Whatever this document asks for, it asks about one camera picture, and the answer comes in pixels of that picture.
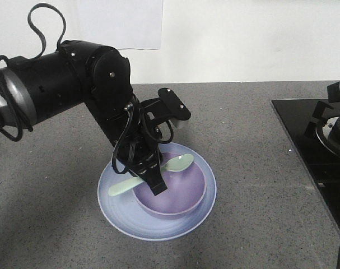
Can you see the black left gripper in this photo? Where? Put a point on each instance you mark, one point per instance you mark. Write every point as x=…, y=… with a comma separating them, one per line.
x=136, y=149

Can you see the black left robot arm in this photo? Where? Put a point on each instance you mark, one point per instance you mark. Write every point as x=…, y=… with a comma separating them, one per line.
x=34, y=90

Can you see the light blue plastic plate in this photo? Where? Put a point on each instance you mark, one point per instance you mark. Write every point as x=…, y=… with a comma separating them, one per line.
x=127, y=215

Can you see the black glass gas stove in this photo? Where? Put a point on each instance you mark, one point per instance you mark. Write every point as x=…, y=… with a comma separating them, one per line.
x=305, y=121

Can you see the white paper sheet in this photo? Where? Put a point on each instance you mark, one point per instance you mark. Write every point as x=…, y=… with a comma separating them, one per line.
x=121, y=24

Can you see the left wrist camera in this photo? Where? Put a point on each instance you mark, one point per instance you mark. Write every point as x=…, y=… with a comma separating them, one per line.
x=167, y=106

